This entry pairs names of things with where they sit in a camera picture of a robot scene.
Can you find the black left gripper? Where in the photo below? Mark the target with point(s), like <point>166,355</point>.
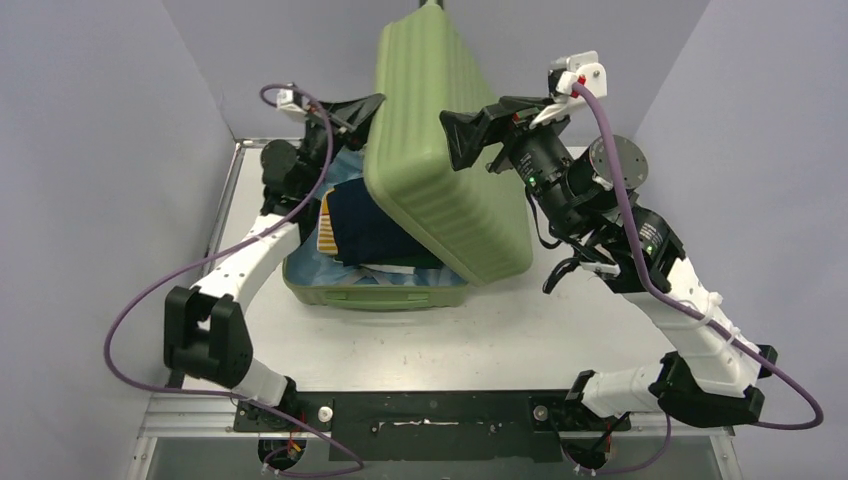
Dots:
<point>355,115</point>

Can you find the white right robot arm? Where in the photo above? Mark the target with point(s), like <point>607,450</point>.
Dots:
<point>710,377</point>

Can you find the white shirt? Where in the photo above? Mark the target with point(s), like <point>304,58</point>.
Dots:
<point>390,269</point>

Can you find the navy blue cloth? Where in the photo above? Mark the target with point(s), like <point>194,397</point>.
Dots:
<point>365,235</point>

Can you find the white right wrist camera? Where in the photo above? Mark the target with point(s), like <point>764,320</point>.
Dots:
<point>582,69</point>

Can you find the yellow striped towel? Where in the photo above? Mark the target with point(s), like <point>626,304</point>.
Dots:
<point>325,242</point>

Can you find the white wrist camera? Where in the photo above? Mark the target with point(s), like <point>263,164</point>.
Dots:
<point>291,103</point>
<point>582,69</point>

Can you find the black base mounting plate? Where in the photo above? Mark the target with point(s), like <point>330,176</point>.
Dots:
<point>456,425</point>

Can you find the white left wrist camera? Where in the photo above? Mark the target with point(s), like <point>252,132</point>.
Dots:
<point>291,103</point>

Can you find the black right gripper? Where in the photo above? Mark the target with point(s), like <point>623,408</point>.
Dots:
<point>502,126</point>

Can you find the green suitcase with blue lining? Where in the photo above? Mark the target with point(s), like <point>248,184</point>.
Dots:
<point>476,223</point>

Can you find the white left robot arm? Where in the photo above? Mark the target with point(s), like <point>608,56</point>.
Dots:
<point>205,331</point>

